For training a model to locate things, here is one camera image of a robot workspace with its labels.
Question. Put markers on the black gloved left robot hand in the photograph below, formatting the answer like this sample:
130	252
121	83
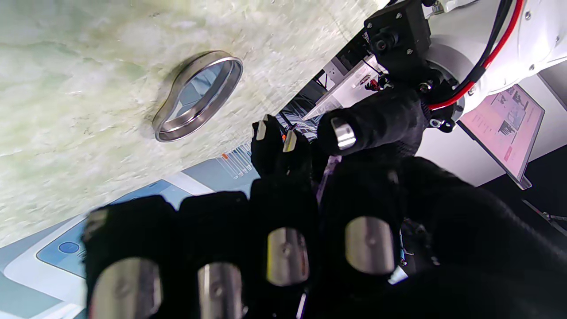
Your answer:
381	119

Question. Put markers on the white equipment cabinet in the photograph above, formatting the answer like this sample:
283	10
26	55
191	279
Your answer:
345	91

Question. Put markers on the flat monitor pink screen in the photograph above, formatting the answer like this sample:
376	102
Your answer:
505	128

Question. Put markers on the round stainless steel tray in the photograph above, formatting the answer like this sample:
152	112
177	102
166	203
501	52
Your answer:
199	95

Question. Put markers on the lab scene backdrop poster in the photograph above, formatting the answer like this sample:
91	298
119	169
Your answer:
53	261

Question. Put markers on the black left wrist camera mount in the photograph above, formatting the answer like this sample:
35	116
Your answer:
401	40

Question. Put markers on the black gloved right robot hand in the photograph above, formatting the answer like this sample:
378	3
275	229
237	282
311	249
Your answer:
443	248

